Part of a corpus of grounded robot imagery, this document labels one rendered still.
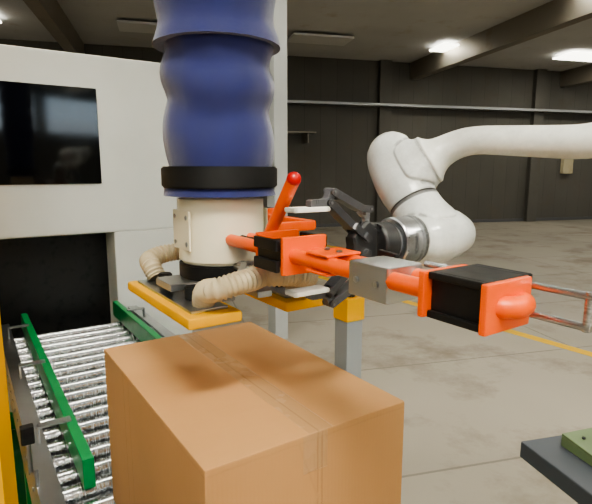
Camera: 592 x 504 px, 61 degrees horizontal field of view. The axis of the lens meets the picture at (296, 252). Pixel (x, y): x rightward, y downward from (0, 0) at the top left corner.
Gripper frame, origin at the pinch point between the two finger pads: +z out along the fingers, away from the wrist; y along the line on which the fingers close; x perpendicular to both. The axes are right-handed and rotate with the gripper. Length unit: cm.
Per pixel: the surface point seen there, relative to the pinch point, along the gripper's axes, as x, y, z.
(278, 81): 268, -79, -168
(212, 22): 16.5, -37.2, 5.6
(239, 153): 15.8, -15.7, 1.3
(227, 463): -3.5, 29.5, 14.6
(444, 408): 112, 125, -183
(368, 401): -0.6, 29.4, -15.9
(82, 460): 64, 61, 23
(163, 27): 24.4, -37.3, 11.2
